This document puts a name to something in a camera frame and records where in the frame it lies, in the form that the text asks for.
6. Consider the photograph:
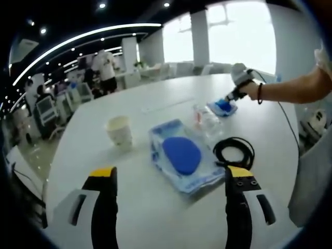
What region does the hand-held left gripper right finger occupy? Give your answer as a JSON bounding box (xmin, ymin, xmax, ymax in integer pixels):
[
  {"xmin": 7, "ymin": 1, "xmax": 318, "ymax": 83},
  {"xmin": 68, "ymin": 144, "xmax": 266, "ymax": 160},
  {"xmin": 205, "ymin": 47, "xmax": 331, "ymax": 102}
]
[{"xmin": 224, "ymin": 165, "xmax": 299, "ymax": 249}]

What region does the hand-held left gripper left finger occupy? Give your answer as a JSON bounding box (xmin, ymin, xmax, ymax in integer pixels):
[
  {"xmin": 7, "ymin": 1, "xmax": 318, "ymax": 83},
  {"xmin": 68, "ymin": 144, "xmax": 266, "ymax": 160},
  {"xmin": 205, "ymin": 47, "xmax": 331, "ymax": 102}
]
[{"xmin": 50, "ymin": 167, "xmax": 119, "ymax": 249}]

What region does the small blue item packet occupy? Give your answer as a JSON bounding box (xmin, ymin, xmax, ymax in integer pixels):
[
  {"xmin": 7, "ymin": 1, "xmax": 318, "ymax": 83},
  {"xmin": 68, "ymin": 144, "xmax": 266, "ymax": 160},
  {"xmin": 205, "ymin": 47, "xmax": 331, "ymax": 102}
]
[{"xmin": 206, "ymin": 98, "xmax": 239, "ymax": 118}]

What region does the clear plastic bag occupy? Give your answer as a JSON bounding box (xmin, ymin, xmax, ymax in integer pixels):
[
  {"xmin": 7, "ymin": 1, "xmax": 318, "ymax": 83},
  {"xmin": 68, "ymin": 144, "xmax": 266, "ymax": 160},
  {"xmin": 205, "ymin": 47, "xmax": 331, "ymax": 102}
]
[{"xmin": 193, "ymin": 103, "xmax": 224, "ymax": 143}]

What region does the black cable item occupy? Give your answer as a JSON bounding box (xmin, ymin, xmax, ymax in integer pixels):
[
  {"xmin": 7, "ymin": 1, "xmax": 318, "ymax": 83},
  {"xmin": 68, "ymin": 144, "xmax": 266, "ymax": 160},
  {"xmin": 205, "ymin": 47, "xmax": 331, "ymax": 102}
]
[{"xmin": 213, "ymin": 137, "xmax": 255, "ymax": 170}]

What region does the blue oval pad packet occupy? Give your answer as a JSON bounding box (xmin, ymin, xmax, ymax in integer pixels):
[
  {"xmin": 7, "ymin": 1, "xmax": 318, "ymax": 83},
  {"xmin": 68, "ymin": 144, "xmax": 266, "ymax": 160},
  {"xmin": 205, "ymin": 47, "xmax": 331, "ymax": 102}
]
[{"xmin": 148, "ymin": 118, "xmax": 225, "ymax": 195}]

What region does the white paper cup item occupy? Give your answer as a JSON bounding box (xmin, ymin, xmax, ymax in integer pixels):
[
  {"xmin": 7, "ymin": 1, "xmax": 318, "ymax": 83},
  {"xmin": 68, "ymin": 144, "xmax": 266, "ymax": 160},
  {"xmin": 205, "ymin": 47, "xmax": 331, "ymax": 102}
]
[{"xmin": 105, "ymin": 116, "xmax": 133, "ymax": 153}]

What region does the white tabletop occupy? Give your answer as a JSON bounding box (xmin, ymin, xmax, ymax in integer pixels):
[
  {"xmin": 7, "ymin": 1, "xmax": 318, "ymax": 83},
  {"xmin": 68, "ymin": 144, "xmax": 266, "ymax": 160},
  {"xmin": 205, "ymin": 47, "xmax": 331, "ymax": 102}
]
[{"xmin": 46, "ymin": 73, "xmax": 301, "ymax": 249}]

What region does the person's right hand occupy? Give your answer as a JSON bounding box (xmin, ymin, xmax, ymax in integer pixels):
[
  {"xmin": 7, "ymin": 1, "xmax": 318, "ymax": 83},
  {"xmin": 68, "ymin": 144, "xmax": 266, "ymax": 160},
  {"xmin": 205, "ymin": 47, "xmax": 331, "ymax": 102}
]
[{"xmin": 238, "ymin": 79, "xmax": 260, "ymax": 102}]

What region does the person's white shirt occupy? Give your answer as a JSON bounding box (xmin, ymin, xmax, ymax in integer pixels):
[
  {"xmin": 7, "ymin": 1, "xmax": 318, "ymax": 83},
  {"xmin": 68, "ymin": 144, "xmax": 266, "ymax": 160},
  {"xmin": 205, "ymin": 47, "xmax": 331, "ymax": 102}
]
[{"xmin": 287, "ymin": 48, "xmax": 332, "ymax": 229}]

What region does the white machine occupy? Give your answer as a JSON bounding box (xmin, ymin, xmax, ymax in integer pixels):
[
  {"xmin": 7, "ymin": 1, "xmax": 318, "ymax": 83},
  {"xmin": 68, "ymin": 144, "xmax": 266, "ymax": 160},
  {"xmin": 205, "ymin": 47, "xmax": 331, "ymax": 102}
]
[{"xmin": 310, "ymin": 108, "xmax": 328, "ymax": 130}]

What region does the white office chair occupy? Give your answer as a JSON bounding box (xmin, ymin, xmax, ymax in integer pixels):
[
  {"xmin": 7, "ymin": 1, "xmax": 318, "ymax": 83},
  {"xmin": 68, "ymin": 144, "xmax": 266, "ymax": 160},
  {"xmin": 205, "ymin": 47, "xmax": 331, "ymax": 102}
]
[
  {"xmin": 77, "ymin": 82, "xmax": 94, "ymax": 103},
  {"xmin": 35, "ymin": 98, "xmax": 59, "ymax": 125}
]

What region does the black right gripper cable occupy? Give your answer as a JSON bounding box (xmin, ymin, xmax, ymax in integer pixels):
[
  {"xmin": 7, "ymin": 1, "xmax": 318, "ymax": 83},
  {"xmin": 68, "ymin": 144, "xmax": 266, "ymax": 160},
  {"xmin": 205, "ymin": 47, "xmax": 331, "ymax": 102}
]
[{"xmin": 247, "ymin": 68, "xmax": 301, "ymax": 156}]

